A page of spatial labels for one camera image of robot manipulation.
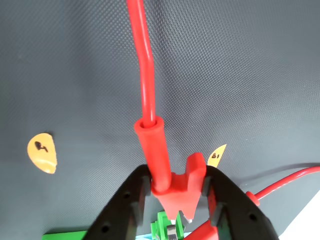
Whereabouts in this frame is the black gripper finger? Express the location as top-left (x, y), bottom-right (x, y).
top-left (86, 164), bottom-right (153, 240)
top-left (201, 164), bottom-right (281, 240)

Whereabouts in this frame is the red alligator clip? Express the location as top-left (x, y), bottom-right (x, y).
top-left (133, 116), bottom-right (208, 223)
top-left (186, 191), bottom-right (261, 240)

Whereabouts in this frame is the red lead cable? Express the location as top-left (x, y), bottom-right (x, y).
top-left (126, 0), bottom-right (320, 201)

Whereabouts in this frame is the green battery holder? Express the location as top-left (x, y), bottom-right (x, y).
top-left (149, 210), bottom-right (187, 240)

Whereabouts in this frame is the green bulb holder board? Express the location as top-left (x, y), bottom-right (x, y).
top-left (41, 230), bottom-right (89, 240)

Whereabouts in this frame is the blue masking tape strip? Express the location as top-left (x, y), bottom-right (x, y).
top-left (136, 232), bottom-right (158, 240)

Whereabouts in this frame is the yellow half-round sticker marked B1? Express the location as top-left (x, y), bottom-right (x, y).
top-left (206, 143), bottom-right (228, 169)

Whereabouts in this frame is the yellow half-round lightning sticker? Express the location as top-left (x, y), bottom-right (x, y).
top-left (26, 132), bottom-right (58, 175)

